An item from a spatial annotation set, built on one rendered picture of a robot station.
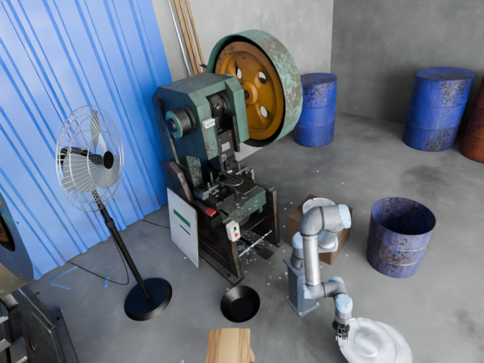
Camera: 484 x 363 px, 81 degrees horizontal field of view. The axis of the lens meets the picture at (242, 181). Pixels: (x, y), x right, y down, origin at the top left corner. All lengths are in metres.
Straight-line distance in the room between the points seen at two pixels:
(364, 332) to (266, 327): 0.69
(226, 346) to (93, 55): 2.38
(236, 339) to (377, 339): 0.77
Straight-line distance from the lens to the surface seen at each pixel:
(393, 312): 2.42
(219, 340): 1.89
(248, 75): 2.21
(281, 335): 2.23
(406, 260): 2.45
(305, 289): 1.60
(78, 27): 2.81
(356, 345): 1.87
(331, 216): 1.43
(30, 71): 2.74
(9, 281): 1.52
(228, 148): 2.09
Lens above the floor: 1.98
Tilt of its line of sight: 34 degrees down
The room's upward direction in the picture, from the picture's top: 9 degrees counter-clockwise
